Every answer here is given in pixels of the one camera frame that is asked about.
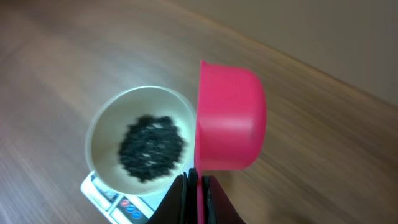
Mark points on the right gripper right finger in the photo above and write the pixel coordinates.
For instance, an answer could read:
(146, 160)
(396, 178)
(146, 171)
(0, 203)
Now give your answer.
(218, 209)

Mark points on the white digital kitchen scale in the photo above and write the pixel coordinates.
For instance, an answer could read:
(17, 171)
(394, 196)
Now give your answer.
(119, 208)

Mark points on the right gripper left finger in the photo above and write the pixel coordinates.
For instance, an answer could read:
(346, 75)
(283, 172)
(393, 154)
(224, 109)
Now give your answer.
(179, 206)

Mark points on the black beans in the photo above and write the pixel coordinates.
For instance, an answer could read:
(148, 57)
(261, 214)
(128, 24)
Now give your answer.
(151, 148)

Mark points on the pink measuring scoop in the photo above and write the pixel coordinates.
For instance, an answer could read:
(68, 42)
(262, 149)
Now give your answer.
(231, 122)

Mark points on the white bowl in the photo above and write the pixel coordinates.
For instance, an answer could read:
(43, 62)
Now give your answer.
(108, 127)

